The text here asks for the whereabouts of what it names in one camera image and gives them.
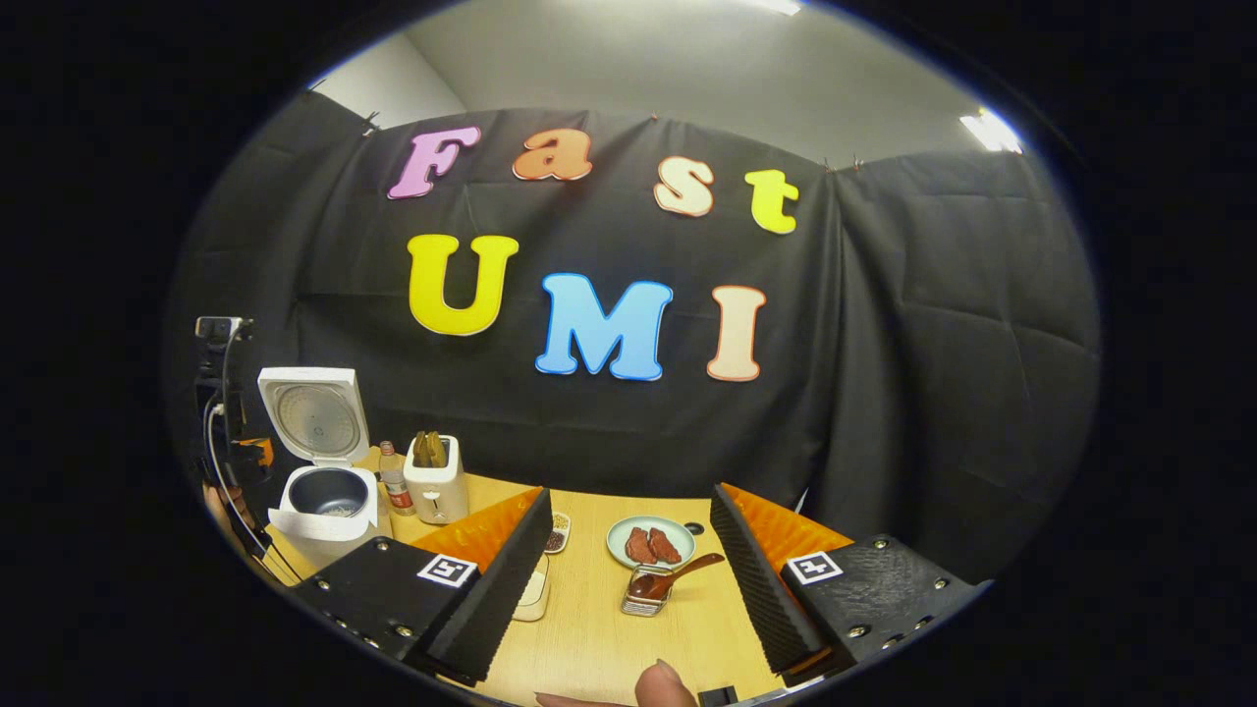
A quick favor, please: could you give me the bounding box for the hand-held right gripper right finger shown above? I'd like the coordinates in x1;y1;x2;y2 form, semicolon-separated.
709;483;983;688

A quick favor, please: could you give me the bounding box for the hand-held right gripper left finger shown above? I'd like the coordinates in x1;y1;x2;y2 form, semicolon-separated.
291;487;554;686

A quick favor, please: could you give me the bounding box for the white rice cooker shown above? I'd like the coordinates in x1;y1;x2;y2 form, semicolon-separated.
257;366;382;569

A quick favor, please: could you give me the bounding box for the brown wooden spoon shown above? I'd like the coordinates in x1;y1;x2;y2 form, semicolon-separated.
628;553;726;602

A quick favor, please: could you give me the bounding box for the metal wire chopstick holder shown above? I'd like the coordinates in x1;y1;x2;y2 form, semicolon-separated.
622;565;677;618

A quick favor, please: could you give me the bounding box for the cream rectangular tray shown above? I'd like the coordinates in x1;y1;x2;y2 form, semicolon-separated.
511;555;551;623

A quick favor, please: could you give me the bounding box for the white toaster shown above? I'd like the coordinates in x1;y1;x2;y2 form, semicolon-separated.
404;434;470;525

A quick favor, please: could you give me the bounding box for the pale green plate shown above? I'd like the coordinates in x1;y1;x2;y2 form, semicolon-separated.
606;517;696;571

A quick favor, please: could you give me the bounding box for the clear bottle red label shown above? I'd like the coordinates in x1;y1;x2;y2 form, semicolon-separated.
379;441;415;517

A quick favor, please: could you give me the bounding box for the black backdrop cloth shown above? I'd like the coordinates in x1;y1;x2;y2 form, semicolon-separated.
165;90;1101;580

